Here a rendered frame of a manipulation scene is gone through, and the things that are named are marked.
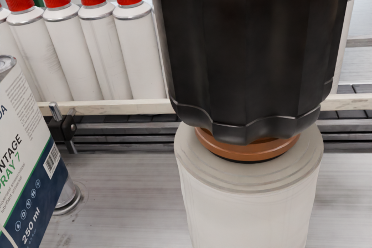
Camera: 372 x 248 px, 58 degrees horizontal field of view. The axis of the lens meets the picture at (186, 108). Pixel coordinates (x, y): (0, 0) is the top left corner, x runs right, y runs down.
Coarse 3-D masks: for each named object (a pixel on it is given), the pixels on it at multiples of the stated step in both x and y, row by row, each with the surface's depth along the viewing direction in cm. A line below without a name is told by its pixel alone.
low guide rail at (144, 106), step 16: (336, 96) 46; (352, 96) 45; (368, 96) 45; (48, 112) 52; (64, 112) 52; (80, 112) 51; (96, 112) 51; (112, 112) 51; (128, 112) 50; (144, 112) 50; (160, 112) 50
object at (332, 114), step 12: (348, 84) 53; (360, 84) 53; (48, 120) 54; (84, 120) 53; (96, 120) 53; (108, 120) 53; (120, 120) 52; (132, 120) 52; (144, 120) 52; (156, 120) 51; (168, 120) 51; (180, 120) 51
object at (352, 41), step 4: (348, 36) 49; (352, 36) 49; (356, 36) 49; (360, 36) 48; (364, 36) 48; (368, 36) 48; (348, 40) 48; (352, 40) 48; (356, 40) 48; (360, 40) 48; (364, 40) 48; (368, 40) 48; (348, 44) 49; (352, 44) 49; (356, 44) 48; (360, 44) 48; (364, 44) 48; (368, 44) 48
